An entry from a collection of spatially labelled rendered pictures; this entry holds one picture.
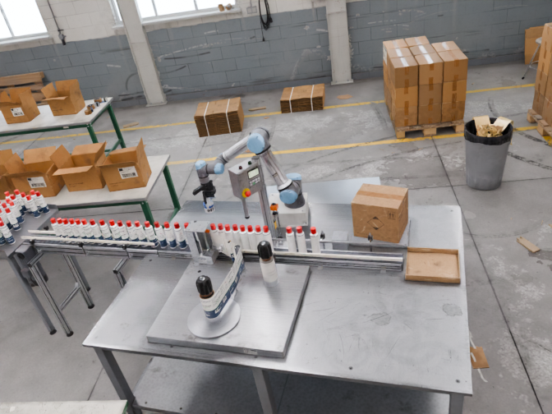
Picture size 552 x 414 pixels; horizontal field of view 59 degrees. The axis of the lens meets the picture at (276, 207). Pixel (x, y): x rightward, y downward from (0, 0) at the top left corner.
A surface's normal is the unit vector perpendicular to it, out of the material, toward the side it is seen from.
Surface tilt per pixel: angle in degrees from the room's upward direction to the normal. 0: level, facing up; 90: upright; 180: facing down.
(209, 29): 90
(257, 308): 0
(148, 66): 90
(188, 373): 1
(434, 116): 90
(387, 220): 90
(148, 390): 0
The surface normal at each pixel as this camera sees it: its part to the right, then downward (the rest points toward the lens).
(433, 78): -0.05, 0.57
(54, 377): -0.15, -0.83
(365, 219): -0.44, 0.55
